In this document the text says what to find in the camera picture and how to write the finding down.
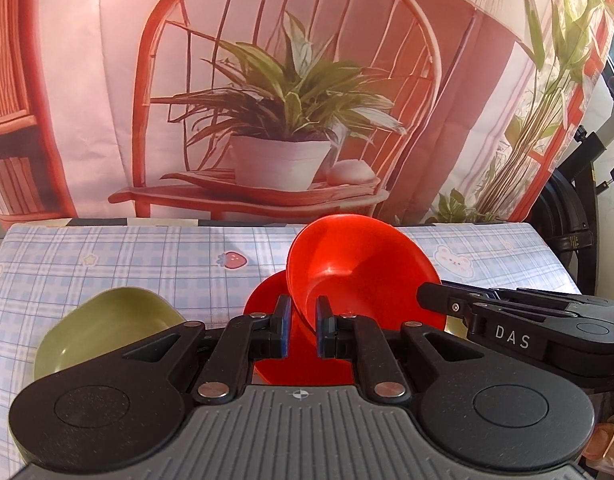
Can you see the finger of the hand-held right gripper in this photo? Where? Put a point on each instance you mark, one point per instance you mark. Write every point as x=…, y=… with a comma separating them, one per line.
x=442, y=300

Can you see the red plate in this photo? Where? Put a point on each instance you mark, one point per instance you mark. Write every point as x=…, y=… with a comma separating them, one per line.
x=307, y=371

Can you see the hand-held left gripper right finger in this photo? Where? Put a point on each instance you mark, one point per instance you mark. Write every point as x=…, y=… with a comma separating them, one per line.
x=320, y=332

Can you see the blue plaid tablecloth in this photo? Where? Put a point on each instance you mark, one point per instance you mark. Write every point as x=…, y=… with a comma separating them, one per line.
x=137, y=270

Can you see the printed wall backdrop cloth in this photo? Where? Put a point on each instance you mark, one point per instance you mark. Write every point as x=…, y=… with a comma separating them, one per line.
x=237, y=85

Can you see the red bowl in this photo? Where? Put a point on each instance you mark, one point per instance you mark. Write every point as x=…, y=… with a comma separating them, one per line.
x=367, y=260

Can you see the black exercise bike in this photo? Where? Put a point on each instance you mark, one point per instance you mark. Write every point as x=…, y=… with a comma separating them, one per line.
x=567, y=220

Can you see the person's right hand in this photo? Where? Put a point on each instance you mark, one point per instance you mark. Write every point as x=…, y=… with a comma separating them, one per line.
x=599, y=442

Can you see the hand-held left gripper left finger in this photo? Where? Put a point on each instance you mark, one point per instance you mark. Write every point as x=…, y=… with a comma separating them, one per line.
x=284, y=332

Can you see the olive green plate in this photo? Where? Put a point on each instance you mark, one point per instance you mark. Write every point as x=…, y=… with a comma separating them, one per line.
x=107, y=320

